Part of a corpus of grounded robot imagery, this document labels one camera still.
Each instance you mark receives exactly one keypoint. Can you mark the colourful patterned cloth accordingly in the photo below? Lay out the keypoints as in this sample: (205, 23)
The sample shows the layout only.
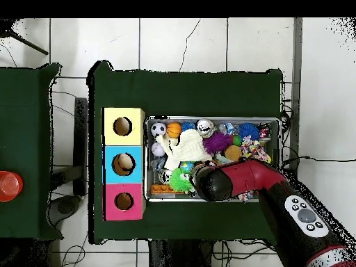
(253, 147)

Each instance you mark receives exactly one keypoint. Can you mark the green fuzzy toy with eyes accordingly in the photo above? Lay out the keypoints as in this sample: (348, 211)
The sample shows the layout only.
(179, 179)

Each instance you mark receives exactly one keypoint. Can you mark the red round container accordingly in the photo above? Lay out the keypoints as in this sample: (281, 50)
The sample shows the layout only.
(10, 186)

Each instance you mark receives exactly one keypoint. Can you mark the small soccer ball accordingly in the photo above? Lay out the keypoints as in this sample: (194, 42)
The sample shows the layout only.
(158, 129)

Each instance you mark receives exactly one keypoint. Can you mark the orange toy block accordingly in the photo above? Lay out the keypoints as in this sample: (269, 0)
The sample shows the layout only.
(159, 189)

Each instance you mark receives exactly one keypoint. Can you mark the orange foam ball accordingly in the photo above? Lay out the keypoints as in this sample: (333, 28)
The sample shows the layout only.
(232, 152)

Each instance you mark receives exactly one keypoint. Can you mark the black tripod leg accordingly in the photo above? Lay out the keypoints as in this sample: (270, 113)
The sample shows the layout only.
(28, 43)

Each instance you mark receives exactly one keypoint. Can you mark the clear mesh bin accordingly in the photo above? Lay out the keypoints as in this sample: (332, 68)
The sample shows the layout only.
(147, 167)

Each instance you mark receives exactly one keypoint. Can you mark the small orange basketball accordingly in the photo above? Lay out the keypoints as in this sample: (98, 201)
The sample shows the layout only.
(174, 129)

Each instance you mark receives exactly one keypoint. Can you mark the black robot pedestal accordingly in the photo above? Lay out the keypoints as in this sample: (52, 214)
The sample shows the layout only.
(183, 256)

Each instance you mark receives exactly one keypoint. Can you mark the blue spiky ball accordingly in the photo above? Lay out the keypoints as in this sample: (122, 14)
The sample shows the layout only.
(248, 131)

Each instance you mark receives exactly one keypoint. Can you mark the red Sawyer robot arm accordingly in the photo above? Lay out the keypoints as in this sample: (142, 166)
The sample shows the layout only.
(250, 175)

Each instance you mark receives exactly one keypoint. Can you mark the cream knitted cloth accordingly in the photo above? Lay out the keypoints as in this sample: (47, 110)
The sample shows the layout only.
(186, 147)

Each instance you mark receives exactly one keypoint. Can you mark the green cloth side table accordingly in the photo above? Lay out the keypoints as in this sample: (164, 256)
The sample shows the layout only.
(28, 111)

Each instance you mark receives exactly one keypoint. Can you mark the wooden box with three holes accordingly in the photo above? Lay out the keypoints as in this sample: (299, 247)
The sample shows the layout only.
(108, 167)

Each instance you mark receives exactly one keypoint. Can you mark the purple spiky ball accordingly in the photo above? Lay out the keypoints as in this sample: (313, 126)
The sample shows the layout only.
(217, 142)

